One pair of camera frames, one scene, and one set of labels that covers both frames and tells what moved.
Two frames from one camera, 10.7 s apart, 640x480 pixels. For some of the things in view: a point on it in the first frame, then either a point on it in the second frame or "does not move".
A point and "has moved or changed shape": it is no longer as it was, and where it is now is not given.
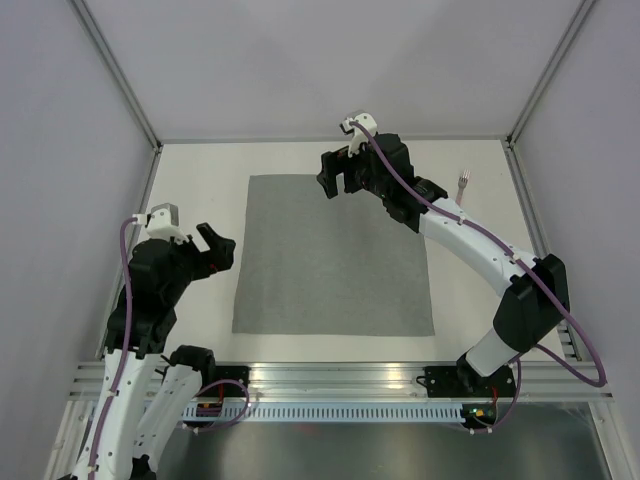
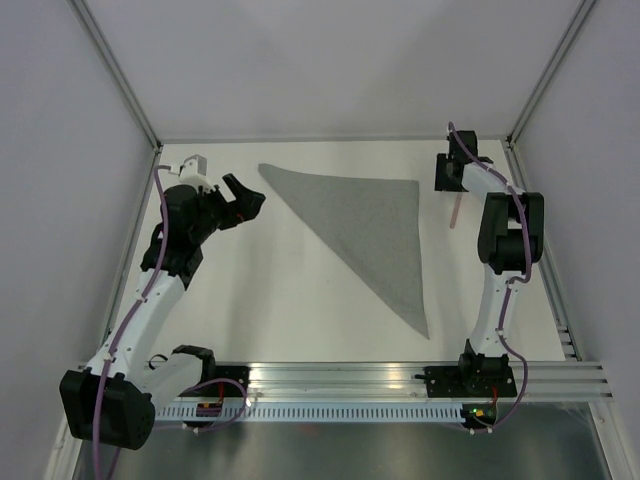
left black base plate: (229, 388) does not move
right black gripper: (336, 163) → (442, 183)
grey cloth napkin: (314, 264) has moved or changed shape
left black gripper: (218, 258) → (243, 208)
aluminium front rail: (376, 381) does not move
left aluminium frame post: (117, 70) does not move
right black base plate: (463, 380) does not move
